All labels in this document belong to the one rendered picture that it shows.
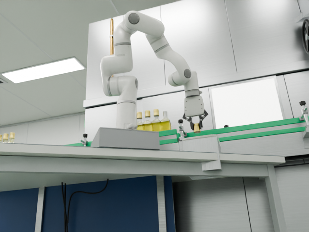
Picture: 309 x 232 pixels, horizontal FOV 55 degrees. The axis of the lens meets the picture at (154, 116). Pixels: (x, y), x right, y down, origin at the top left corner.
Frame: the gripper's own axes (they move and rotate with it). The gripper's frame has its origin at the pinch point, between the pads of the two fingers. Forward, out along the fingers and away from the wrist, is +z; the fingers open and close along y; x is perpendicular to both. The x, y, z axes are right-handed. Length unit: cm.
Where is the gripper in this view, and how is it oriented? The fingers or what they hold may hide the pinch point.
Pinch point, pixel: (196, 125)
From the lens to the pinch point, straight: 155.7
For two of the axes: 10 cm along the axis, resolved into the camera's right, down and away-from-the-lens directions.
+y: -9.5, 1.4, 2.8
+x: -2.9, -0.7, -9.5
